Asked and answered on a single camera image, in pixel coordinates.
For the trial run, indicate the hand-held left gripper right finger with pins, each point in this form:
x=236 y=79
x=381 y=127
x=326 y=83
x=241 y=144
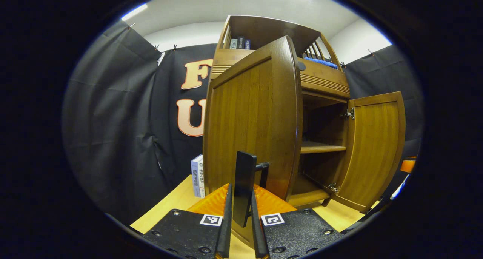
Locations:
x=258 y=228

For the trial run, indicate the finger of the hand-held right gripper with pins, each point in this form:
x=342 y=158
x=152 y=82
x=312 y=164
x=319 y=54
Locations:
x=408 y=165

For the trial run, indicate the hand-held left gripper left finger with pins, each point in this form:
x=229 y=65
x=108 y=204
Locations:
x=224 y=225

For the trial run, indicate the wooden shoe cabinet door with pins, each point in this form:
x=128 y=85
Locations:
x=249 y=111
x=373 y=149

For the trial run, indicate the wooden double-door shoe cabinet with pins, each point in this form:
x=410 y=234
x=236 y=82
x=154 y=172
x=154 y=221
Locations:
x=271 y=28

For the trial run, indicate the metal door hinge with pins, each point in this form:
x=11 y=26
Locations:
x=349 y=114
x=333 y=188

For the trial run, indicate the wooden inner cabinet shelf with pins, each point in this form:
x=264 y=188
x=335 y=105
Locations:
x=320 y=147

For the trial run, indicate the wooden cabinet drawer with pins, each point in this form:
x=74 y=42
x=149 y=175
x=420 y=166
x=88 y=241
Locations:
x=324 y=79

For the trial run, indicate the white blue paperback book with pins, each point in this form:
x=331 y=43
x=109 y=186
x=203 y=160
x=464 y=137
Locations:
x=195 y=176

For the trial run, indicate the blue folded towel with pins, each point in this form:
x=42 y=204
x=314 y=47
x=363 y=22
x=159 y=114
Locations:
x=320 y=62

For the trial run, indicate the black round drawer knob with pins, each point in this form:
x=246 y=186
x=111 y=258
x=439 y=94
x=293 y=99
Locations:
x=302 y=66

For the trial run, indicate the black backdrop cloth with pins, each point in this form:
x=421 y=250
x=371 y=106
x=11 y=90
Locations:
x=113 y=119

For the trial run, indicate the grey book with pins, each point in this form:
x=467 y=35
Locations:
x=233 y=43

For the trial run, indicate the dark book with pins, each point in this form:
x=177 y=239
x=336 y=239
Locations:
x=240 y=43

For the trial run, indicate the ceiling strip light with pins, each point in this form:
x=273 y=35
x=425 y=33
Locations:
x=134 y=12

